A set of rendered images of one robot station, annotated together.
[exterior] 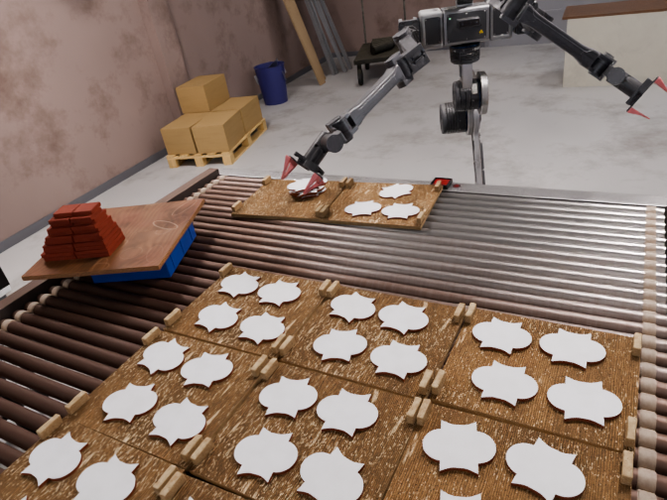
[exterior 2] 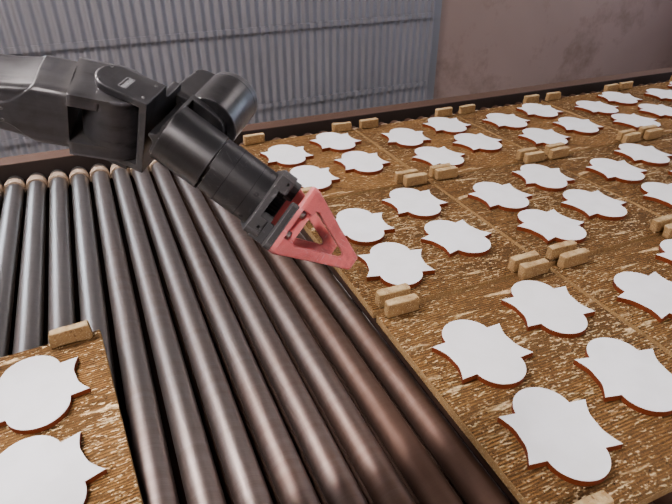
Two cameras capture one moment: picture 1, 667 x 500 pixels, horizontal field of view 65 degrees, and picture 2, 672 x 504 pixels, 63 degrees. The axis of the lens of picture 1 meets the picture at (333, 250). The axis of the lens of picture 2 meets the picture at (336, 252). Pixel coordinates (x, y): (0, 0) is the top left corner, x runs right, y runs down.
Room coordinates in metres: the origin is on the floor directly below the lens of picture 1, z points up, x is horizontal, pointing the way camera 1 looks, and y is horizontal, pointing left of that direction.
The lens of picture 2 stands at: (1.97, 0.35, 1.48)
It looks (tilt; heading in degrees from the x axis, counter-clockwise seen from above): 32 degrees down; 214
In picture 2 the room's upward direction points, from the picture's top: straight up
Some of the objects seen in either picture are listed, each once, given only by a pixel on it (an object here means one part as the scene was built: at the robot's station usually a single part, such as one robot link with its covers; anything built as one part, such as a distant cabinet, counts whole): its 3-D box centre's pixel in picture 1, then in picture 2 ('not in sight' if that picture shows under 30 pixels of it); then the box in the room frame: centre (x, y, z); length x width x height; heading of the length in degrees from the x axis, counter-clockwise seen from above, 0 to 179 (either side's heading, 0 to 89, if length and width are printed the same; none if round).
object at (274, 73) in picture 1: (273, 81); not in sight; (7.58, 0.43, 0.28); 0.49 x 0.44 x 0.56; 151
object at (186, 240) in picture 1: (144, 247); not in sight; (1.76, 0.71, 0.97); 0.31 x 0.31 x 0.10; 80
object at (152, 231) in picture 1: (121, 236); not in sight; (1.77, 0.77, 1.03); 0.50 x 0.50 x 0.02; 80
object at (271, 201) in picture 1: (292, 198); not in sight; (2.07, 0.14, 0.93); 0.41 x 0.35 x 0.02; 63
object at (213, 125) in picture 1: (212, 117); not in sight; (5.90, 1.08, 0.36); 1.24 x 0.95 x 0.72; 151
